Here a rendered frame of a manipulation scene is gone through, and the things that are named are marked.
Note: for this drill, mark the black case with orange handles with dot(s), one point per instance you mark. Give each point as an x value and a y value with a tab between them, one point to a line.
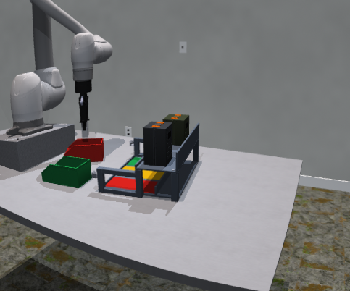
157	143

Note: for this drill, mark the green bin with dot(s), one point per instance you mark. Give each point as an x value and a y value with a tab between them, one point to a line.
63	173

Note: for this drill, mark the grey metal shelf rack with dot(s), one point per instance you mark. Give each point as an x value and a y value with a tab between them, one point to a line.
158	183

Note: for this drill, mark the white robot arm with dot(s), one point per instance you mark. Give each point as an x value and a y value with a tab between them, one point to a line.
43	89

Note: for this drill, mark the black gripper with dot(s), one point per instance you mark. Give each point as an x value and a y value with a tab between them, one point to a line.
82	88

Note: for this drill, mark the red bin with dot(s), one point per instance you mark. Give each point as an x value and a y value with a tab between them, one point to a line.
88	148

